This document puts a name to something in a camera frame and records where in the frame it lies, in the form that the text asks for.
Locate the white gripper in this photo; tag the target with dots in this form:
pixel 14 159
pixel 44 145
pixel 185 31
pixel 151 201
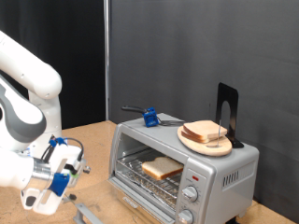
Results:
pixel 43 202

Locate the white bread slice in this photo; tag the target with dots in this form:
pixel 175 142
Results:
pixel 204 129
pixel 162 167

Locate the metal spatula with blue block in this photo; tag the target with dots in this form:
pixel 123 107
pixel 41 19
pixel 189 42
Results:
pixel 150 118

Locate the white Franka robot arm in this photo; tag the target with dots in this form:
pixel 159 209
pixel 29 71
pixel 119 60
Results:
pixel 28 77

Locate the silver oven knob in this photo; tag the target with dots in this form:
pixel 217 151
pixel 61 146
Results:
pixel 190 193
pixel 185 216

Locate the red oven indicator light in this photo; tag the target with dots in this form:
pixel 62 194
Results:
pixel 195 178

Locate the silver toaster oven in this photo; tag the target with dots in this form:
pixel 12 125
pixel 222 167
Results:
pixel 236 161

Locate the vertical metal pole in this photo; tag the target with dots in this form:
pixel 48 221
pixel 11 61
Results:
pixel 106 62

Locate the round wooden board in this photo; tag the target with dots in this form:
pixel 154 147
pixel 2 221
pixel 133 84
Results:
pixel 205 150

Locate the thin metal pin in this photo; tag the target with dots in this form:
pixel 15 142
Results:
pixel 219 137

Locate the black metal bookend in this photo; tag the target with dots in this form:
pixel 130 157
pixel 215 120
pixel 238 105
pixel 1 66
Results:
pixel 224 93

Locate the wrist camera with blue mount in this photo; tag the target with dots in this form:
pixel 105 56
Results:
pixel 59 183

